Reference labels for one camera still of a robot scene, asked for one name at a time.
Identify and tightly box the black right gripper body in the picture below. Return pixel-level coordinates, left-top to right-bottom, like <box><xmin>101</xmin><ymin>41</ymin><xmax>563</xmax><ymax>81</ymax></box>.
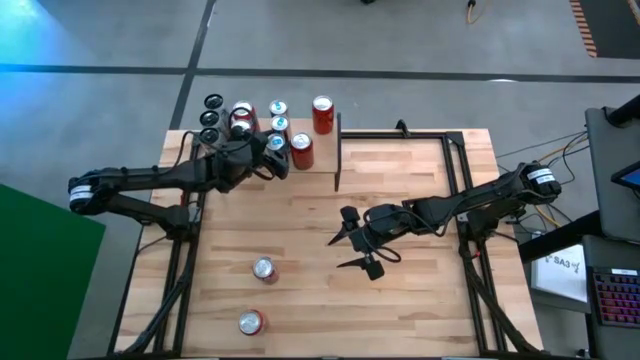
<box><xmin>349</xmin><ymin>202</ymin><xmax>419</xmax><ymax>257</ymax></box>

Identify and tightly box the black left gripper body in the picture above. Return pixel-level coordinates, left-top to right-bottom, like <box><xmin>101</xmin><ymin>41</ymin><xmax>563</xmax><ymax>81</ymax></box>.
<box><xmin>213</xmin><ymin>130</ymin><xmax>274</xmax><ymax>195</ymax></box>

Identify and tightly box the blue Red Bull can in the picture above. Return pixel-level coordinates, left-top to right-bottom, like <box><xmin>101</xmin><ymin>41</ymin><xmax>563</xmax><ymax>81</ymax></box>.
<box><xmin>269</xmin><ymin>114</ymin><xmax>293</xmax><ymax>136</ymax></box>

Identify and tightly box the Celsius Peach Vibe can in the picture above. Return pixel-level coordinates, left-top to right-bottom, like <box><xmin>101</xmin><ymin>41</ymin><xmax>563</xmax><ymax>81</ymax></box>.
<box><xmin>198</xmin><ymin>109</ymin><xmax>224</xmax><ymax>129</ymax></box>

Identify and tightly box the red soda can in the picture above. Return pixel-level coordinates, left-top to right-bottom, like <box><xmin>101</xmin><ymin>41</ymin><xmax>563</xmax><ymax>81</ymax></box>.
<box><xmin>289</xmin><ymin>131</ymin><xmax>315</xmax><ymax>171</ymax></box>
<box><xmin>237</xmin><ymin>308</ymin><xmax>270</xmax><ymax>337</ymax></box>

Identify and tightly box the red Coca-Cola can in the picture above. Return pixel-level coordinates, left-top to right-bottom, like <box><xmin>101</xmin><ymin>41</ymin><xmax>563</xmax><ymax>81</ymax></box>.
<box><xmin>311</xmin><ymin>95</ymin><xmax>336</xmax><ymax>136</ymax></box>

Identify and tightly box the wooden shelf with black legs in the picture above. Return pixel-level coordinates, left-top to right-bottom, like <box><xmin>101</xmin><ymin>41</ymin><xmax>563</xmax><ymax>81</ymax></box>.
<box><xmin>203</xmin><ymin>112</ymin><xmax>346</xmax><ymax>194</ymax></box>

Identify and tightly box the Star Wars Coca-Cola can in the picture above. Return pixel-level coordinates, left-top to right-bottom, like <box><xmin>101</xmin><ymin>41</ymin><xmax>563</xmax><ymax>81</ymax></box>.
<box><xmin>252</xmin><ymin>256</ymin><xmax>281</xmax><ymax>286</ymax></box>

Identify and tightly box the black desk edge bar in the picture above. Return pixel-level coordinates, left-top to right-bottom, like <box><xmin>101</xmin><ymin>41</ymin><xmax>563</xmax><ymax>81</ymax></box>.
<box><xmin>517</xmin><ymin>209</ymin><xmax>604</xmax><ymax>264</ymax></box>

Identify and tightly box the white SA3 sign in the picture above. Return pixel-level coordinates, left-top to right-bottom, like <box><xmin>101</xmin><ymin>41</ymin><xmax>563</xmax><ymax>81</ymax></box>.
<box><xmin>529</xmin><ymin>243</ymin><xmax>590</xmax><ymax>305</ymax></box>

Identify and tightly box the green floor mat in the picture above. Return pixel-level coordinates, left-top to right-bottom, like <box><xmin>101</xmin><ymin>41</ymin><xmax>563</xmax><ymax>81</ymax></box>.
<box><xmin>0</xmin><ymin>182</ymin><xmax>107</xmax><ymax>360</ymax></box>

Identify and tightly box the backlit keyboard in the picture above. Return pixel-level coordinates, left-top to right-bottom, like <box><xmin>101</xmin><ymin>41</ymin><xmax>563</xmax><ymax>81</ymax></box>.
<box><xmin>588</xmin><ymin>266</ymin><xmax>640</xmax><ymax>330</ymax></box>

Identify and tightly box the tablet with blue screen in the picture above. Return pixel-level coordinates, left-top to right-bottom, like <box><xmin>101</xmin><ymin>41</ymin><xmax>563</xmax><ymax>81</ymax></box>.
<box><xmin>610</xmin><ymin>160</ymin><xmax>640</xmax><ymax>191</ymax></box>

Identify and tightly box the black mat with orange stripes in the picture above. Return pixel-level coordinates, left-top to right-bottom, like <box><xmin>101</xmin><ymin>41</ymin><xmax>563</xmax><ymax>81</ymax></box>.
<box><xmin>569</xmin><ymin>0</ymin><xmax>640</xmax><ymax>60</ymax></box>

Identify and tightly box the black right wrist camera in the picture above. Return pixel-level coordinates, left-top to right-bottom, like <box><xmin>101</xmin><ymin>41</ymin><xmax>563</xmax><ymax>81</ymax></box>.
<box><xmin>364</xmin><ymin>259</ymin><xmax>387</xmax><ymax>282</ymax></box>

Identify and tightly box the black aluminium table frame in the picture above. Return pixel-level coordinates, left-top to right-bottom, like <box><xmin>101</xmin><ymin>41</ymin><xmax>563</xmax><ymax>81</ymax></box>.
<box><xmin>112</xmin><ymin>128</ymin><xmax>544</xmax><ymax>359</ymax></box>

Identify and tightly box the yellow floor cable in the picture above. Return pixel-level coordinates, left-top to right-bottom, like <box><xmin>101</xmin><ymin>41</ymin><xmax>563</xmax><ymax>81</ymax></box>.
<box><xmin>499</xmin><ymin>142</ymin><xmax>591</xmax><ymax>229</ymax></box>

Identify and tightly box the yellow cable with black plug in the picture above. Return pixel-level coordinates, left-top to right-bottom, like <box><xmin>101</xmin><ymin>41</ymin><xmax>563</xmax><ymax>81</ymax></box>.
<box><xmin>465</xmin><ymin>0</ymin><xmax>484</xmax><ymax>25</ymax></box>

